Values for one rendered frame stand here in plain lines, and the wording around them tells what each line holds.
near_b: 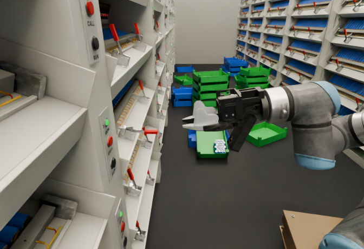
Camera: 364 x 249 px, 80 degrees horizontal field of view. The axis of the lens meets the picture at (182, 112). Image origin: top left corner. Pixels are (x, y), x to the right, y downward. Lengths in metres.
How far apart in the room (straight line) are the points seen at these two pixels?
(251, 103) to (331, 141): 0.21
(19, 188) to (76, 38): 0.16
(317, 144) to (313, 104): 0.10
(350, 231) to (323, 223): 0.37
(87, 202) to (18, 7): 0.28
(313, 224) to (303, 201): 0.33
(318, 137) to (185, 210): 0.73
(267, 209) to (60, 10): 1.13
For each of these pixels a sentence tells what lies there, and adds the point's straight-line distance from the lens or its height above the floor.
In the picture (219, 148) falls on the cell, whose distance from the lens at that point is 1.44.
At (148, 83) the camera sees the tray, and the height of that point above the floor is 0.58.
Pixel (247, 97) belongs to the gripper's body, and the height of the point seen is 0.66.
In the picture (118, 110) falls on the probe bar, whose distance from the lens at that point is 0.67.
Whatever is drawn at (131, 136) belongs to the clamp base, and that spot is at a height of 0.56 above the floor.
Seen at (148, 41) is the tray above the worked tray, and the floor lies 0.76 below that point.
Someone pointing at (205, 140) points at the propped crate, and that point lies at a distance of 1.53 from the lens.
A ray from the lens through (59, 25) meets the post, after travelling 0.29.
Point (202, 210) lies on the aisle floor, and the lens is 1.14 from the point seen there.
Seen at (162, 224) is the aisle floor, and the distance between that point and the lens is 1.09.
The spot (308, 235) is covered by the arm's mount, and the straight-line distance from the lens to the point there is 0.96.
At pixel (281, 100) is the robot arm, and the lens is 0.56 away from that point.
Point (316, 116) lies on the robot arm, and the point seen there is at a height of 0.63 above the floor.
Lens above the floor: 0.84
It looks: 23 degrees down
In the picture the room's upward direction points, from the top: straight up
